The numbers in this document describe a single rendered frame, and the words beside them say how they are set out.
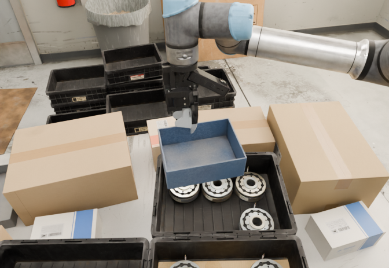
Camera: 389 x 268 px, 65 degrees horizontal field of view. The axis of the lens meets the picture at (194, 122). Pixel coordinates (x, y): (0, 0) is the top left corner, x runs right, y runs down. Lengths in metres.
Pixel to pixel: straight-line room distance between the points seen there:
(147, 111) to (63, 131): 0.92
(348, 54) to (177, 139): 0.48
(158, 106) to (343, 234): 1.42
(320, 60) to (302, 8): 3.11
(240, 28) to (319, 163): 0.63
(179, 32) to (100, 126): 0.66
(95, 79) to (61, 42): 1.13
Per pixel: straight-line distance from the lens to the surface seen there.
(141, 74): 2.17
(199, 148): 0.86
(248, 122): 1.28
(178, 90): 0.74
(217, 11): 0.66
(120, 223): 1.18
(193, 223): 1.00
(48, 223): 1.15
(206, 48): 3.31
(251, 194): 1.04
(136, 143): 1.42
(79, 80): 2.51
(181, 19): 0.67
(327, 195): 1.17
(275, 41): 0.77
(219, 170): 0.76
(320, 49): 0.78
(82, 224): 1.11
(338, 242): 1.11
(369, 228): 1.18
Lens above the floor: 1.70
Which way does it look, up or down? 42 degrees down
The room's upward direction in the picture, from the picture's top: straight up
